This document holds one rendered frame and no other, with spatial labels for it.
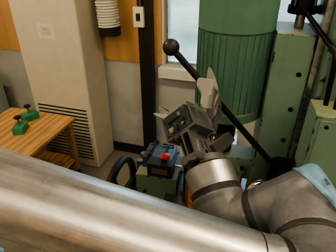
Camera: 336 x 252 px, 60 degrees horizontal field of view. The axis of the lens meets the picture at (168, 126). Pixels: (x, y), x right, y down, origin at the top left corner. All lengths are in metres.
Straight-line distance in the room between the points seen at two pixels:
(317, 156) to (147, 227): 0.44
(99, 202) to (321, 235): 0.25
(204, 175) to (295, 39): 0.35
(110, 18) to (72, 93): 0.63
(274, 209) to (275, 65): 0.35
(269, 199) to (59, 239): 0.28
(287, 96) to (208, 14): 0.26
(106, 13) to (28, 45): 0.64
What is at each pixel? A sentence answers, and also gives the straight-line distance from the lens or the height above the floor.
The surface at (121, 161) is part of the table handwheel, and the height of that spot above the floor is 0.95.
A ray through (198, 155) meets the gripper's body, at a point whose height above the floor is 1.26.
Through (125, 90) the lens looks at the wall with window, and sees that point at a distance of 2.42.
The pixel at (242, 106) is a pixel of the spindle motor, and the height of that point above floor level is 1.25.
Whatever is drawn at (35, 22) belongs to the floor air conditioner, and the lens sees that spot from 2.28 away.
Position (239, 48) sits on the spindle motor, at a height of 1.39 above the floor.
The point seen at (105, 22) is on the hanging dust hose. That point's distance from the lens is 2.10.
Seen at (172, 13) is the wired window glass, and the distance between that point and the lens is 2.18.
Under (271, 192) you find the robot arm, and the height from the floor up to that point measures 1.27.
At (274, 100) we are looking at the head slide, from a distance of 0.72.
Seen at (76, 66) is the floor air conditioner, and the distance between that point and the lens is 2.19.
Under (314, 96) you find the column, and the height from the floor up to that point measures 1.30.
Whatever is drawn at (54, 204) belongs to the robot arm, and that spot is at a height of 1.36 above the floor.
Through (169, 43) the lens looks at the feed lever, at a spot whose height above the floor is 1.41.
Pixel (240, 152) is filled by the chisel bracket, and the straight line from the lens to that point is 0.86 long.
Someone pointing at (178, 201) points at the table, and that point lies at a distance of 0.93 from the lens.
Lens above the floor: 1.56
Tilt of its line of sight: 30 degrees down
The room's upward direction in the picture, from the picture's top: straight up
